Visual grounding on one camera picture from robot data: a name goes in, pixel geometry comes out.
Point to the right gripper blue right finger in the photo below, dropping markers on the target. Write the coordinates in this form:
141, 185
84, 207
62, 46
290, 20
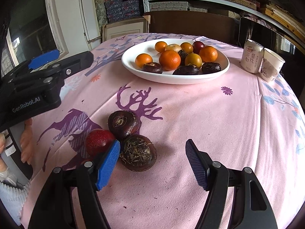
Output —
201, 165

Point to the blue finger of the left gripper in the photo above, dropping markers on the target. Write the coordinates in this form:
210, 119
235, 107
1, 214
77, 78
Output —
70, 66
43, 59

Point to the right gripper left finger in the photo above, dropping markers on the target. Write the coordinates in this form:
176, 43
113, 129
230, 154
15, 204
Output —
106, 165

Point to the pale yellow fruit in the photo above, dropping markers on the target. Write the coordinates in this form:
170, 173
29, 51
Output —
173, 47

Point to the small yellow tangerine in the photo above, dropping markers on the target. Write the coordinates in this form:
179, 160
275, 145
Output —
187, 47

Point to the person left hand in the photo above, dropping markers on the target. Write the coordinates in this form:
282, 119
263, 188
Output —
26, 143

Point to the large red plum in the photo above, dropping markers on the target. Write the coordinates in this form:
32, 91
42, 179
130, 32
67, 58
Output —
98, 141

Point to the pink printed tablecloth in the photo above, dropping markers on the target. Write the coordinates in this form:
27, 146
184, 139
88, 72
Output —
238, 119

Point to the white door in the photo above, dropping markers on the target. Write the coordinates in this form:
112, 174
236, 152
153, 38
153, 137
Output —
70, 21

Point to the orange tangerine in row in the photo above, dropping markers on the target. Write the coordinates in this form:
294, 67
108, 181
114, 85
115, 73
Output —
143, 59

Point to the white oval plate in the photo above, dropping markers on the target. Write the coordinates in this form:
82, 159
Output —
167, 77

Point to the blue patterned boxes stack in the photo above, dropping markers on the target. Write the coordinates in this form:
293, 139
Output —
118, 10

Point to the greenish orange tangerine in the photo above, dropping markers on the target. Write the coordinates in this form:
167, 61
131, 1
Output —
193, 59

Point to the orange tangerine on plate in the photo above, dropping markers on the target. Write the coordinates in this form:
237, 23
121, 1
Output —
208, 54

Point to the white beverage can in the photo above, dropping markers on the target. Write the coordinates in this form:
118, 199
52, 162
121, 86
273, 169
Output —
252, 56

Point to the red plum on plate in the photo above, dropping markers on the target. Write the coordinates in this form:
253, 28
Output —
197, 46

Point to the white paper cup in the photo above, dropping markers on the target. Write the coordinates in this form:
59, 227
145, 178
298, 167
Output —
271, 65

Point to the dark brown cabinet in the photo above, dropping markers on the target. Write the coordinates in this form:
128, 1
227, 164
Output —
217, 27

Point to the window with white frame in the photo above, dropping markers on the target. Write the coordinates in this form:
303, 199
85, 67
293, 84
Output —
34, 29

